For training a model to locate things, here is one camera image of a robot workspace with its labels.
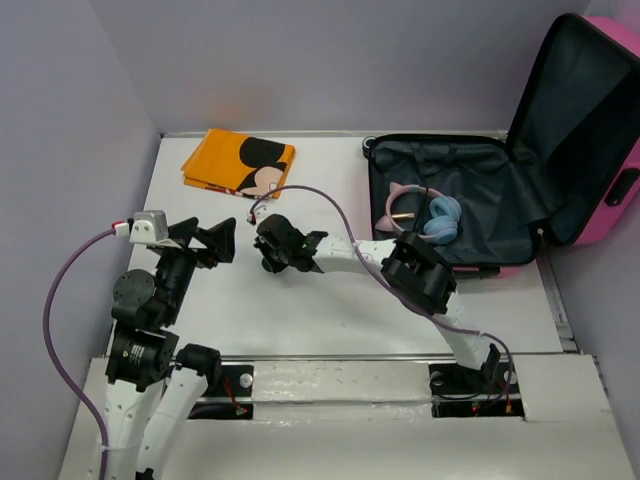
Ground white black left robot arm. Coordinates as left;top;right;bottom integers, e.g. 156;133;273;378
87;211;236;479

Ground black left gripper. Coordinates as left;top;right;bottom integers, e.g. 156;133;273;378
157;214;238;322

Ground pink suitcase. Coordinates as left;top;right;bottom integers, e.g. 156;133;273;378
363;14;639;278

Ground rose gold lipstick tube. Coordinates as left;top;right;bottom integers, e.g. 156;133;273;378
391;212;415;221

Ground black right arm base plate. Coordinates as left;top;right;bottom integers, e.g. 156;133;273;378
429;361;525;419

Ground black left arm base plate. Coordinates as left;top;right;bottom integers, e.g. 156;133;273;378
188;363;254;421

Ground orange cartoon mouse cloth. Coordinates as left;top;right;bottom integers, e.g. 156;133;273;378
181;129;296;198

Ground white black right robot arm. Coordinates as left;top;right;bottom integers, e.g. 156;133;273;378
251;214;500;392

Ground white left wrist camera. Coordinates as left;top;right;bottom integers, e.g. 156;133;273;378
129;210;169;245

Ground pink blue cat-ear headphones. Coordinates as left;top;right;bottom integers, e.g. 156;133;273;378
374;182;462;245

